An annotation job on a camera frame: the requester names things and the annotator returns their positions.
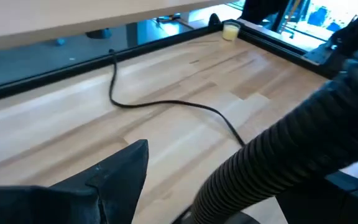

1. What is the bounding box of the small yellow cup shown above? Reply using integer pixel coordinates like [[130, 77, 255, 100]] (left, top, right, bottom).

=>
[[221, 21, 241, 42]]

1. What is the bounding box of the black lamp power cable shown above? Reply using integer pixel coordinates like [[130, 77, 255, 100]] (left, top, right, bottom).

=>
[[108, 49, 246, 147]]

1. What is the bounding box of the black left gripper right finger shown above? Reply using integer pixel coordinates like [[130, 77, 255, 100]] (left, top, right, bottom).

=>
[[275, 170, 358, 224]]

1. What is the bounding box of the beige wooden desk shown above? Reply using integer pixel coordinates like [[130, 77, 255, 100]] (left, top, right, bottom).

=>
[[0, 0, 239, 52]]

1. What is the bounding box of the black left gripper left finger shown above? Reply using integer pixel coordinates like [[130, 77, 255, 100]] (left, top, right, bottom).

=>
[[0, 139, 150, 224]]

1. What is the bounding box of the black aluminium table frame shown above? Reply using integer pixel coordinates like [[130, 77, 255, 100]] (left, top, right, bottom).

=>
[[0, 18, 338, 105]]

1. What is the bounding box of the black gooseneck desk lamp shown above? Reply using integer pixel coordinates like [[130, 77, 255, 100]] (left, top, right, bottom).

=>
[[172, 43, 358, 224]]

